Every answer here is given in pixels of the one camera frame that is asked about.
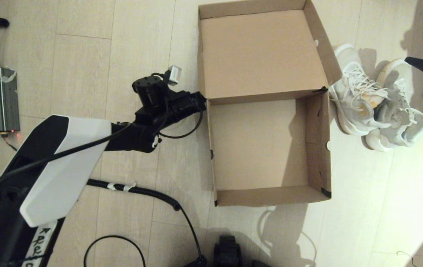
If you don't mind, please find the white lace-up sneaker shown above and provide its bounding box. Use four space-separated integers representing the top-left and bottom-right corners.
329 43 393 136
365 59 423 152

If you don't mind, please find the brown cardboard shoe box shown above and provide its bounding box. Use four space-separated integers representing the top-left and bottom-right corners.
198 0 343 207

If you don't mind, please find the black robot torso base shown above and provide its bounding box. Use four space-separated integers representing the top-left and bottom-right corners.
213 234 244 267

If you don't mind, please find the grey power supply unit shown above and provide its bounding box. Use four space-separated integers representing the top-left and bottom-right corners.
0 67 22 133

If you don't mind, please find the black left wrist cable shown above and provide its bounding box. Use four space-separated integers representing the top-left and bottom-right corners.
158 109 204 139

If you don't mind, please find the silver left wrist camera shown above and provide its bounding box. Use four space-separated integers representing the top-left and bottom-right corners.
166 66 181 86

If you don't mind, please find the black corrugated cable conduit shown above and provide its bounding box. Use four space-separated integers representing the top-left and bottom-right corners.
87 179 182 212

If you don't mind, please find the thin black looped cable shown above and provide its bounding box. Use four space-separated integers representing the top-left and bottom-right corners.
83 235 147 267

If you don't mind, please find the thin black orange-tipped wire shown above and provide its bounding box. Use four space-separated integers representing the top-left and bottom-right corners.
2 133 19 152

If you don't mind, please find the small bent black wire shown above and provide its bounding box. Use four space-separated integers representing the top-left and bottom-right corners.
396 251 418 266

